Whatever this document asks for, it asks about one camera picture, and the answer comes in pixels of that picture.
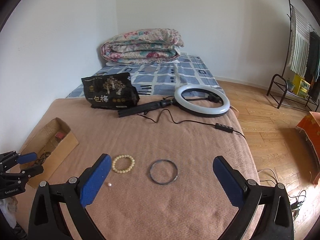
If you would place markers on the black folded tripod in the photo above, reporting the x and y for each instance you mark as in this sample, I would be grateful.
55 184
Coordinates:
140 108

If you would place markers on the small plant pot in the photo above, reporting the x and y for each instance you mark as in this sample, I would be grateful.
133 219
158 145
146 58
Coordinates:
290 85

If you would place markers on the cardboard box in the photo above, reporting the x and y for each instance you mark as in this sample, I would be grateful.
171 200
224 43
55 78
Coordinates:
65 145

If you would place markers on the striped towel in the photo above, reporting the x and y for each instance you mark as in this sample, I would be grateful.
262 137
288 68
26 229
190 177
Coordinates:
298 47

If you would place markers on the orange patterned cloth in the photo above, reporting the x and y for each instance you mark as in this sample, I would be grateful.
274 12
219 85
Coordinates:
312 130

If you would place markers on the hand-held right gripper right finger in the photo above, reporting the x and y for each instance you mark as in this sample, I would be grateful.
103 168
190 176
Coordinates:
227 180

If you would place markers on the black snack bag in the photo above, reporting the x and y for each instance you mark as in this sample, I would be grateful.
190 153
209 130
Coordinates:
110 90

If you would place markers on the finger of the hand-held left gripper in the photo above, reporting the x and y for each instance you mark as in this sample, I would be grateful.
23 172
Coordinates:
33 170
27 158

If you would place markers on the black metal clothes rack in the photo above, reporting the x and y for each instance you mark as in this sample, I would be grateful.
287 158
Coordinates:
278 74

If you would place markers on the dark patterned cloth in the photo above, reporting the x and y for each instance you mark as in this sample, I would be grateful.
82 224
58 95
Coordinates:
18 233

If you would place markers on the row of dark hanging clothes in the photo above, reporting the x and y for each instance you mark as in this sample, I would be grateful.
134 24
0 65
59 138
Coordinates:
313 55

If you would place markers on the folded floral quilt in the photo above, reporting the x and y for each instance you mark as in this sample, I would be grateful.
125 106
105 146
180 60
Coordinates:
140 45

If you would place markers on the yellow crate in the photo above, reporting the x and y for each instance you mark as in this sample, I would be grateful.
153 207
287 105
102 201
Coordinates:
301 85

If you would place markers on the dark metal bangle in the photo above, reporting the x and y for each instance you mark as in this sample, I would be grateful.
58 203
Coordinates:
150 172

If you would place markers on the blue checked bed sheet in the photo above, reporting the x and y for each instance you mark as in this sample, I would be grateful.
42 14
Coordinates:
170 77

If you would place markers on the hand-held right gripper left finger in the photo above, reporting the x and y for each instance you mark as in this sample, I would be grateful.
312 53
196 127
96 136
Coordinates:
96 180

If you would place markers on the tan blanket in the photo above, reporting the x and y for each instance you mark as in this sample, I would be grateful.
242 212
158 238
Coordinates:
187 150

